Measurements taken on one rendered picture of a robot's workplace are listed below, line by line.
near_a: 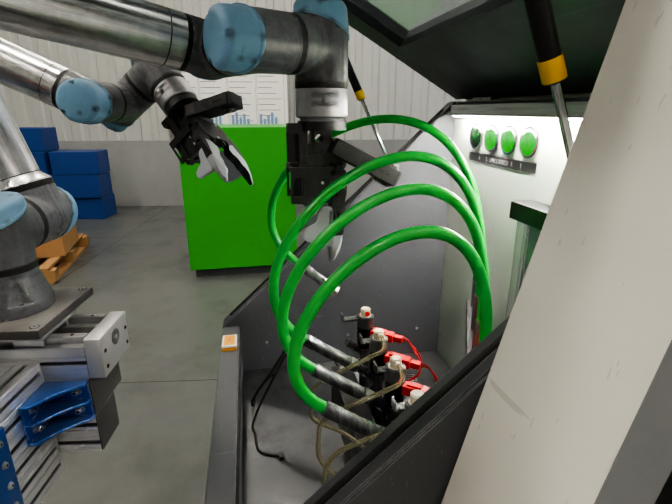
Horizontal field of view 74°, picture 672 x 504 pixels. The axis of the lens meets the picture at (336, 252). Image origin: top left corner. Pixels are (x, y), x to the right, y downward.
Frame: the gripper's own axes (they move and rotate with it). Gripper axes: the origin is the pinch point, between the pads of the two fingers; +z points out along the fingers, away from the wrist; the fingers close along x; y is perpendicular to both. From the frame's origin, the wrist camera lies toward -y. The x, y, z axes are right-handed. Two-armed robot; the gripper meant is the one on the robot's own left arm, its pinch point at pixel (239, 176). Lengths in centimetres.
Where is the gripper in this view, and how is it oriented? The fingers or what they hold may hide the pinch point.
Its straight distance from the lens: 88.4
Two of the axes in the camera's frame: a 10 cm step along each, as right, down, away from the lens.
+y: -7.2, 5.9, 3.6
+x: -4.0, 0.6, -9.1
